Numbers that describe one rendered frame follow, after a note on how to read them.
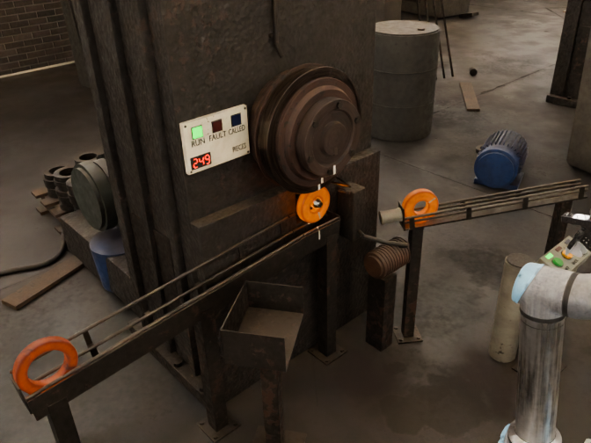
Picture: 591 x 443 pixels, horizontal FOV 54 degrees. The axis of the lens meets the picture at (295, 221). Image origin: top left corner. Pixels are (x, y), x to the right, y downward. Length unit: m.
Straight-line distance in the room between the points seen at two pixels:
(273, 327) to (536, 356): 0.82
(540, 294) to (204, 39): 1.24
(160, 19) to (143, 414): 1.59
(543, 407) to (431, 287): 1.51
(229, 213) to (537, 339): 1.10
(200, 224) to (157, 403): 0.92
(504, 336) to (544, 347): 1.06
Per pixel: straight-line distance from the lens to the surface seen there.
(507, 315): 2.69
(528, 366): 1.76
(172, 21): 1.87
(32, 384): 1.94
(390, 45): 4.78
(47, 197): 4.27
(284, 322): 2.02
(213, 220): 2.09
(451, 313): 3.08
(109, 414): 2.68
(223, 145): 2.04
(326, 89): 2.07
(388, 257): 2.50
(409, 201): 2.47
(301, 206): 2.22
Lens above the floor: 1.89
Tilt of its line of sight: 30 degrees down
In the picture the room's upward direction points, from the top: 2 degrees counter-clockwise
